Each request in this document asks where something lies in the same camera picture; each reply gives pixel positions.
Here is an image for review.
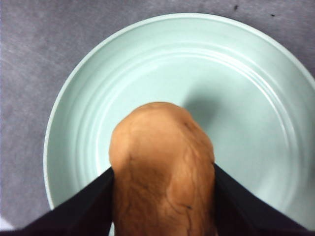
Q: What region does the green plate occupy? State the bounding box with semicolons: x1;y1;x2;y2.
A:
44;13;315;229

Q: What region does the brown potato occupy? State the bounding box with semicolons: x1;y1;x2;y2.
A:
109;102;218;236

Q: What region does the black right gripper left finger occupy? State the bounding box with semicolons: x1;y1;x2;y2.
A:
0;168;115;236

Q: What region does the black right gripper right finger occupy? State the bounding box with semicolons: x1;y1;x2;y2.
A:
214;163;315;236

